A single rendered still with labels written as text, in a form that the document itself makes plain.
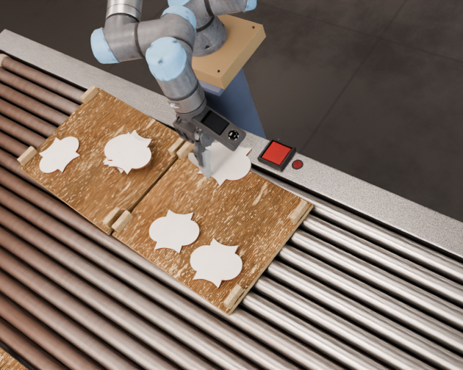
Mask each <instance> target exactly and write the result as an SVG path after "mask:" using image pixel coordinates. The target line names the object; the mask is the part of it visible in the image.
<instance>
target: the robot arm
mask: <svg viewBox="0 0 463 370"><path fill-rule="evenodd" d="M142 3H143V0H107V13H106V21H105V27H104V28H103V27H101V28H100V29H96V30H94V31H93V33H92V35H91V47H92V50H93V54H94V56H95V58H96V59H97V60H98V61H99V62H100V63H103V64H106V63H108V64H110V63H120V62H124V61H129V60H134V59H143V58H146V61H147V63H148V65H149V68H150V71H151V73H152V74H153V76H154V77H155V78H156V80H157V82H158V84H159V85H160V87H161V89H162V91H163V92H164V94H165V96H166V98H167V99H168V103H169V106H170V107H171V108H173V110H174V111H175V113H176V120H175V121H174V122H173V123H172V124H173V126H174V128H175V129H176V131H177V133H178V135H179V136H180V138H182V139H184V140H186V141H188V142H190V143H192V144H194V143H195V144H194V146H193V153H189V154H188V158H189V160H190V161H191V162H192V163H193V164H195V165H196V166H197V167H198V168H200V170H201V172H202V174H203V175H204V176H205V177H206V178H210V177H211V175H212V171H211V166H212V165H211V164H210V157H211V151H210V150H207V149H206V147H209V146H211V145H212V143H213V142H214V141H215V140H217V141H218V142H219V143H221V144H222V145H224V146H225V147H227V148H228V149H229V150H231V151H236V149H237V148H238V147H239V145H240V144H241V142H242V141H243V140H244V139H245V136H246V133H245V132H244V131H243V130H242V129H240V128H239V127H237V126H236V125H235V124H233V123H232V122H231V121H230V120H229V119H227V118H225V117H223V116H222V115H220V114H218V113H217V112H216V111H215V110H213V109H211V108H210V107H208V106H207V105H206V104H207V100H206V98H205V95H204V91H203V89H202V87H201V84H200V82H199V80H198V79H197V77H196V75H195V72H194V70H193V68H192V59H193V57H205V56H208V55H210V54H213V53H215V52H216V51H217V50H219V49H220V48H221V47H222V46H223V44H224V43H225V42H226V39H227V31H226V27H225V25H224V24H223V22H222V21H221V20H220V19H219V17H218V16H219V15H227V14H232V13H236V12H246V11H249V10H253V9H255V7H256V0H168V5H169V8H167V9H166V10H165V11H164V12H163V14H162V16H161V18H160V19H156V20H151V21H143V22H140V19H141V11H142ZM177 115H178V116H177ZM179 118H181V119H179ZM178 130H179V131H178Z"/></svg>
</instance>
